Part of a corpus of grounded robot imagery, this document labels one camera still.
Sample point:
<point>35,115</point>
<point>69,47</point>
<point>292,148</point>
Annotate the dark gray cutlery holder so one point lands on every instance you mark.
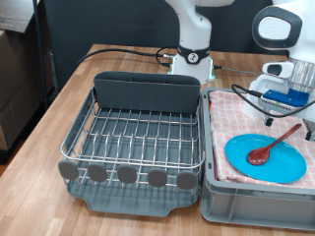
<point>147,95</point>

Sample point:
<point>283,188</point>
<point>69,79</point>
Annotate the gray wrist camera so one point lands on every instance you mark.
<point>275,106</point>

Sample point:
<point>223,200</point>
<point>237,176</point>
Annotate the gray plastic crate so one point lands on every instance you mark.
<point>256,209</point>

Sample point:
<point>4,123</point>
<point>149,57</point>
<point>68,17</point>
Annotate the black metal pole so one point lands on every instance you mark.
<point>39,49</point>

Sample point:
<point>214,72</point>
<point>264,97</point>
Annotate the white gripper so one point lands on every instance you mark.
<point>254,98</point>

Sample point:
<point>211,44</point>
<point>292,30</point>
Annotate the dark wooden shelf board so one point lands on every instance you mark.
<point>14,13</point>

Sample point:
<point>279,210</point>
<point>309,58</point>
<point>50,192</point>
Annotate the blue plastic plate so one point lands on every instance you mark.
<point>282,164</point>

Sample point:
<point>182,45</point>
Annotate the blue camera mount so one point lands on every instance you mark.
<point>288,97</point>

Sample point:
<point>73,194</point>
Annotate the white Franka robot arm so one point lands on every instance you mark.
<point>193,29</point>

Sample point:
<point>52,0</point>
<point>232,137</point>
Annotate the reddish brown wooden spoon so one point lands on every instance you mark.
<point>259,156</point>

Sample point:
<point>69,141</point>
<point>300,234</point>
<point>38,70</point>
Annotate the gray plastic drain tray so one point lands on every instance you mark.
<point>131,203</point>

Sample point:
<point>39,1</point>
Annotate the cardboard box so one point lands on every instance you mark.
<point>19,88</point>

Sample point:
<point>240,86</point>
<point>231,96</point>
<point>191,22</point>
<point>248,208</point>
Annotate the dark fabric partition panel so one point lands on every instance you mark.
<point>114,23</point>

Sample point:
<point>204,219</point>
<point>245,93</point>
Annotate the pink checked dish towel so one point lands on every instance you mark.
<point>229,111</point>

